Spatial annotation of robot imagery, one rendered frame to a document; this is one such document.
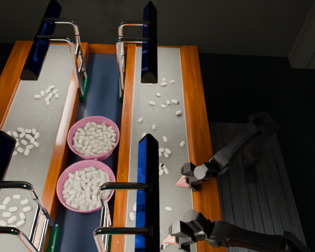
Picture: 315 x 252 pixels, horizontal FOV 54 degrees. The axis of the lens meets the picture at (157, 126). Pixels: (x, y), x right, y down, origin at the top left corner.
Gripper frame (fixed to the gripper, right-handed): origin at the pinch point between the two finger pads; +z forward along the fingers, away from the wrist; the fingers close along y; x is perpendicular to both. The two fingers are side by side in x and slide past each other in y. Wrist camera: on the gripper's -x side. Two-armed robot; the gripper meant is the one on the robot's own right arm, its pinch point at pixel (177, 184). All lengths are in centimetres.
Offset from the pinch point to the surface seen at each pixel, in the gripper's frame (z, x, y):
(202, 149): -10.8, 8.3, -19.7
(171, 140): 2.5, 0.2, -27.1
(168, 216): 4.5, -1.7, 14.9
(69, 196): 40, -30, 5
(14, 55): 76, -66, -89
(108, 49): 36, -24, -106
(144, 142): -9.8, -36.0, 0.2
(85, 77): 44, -33, -76
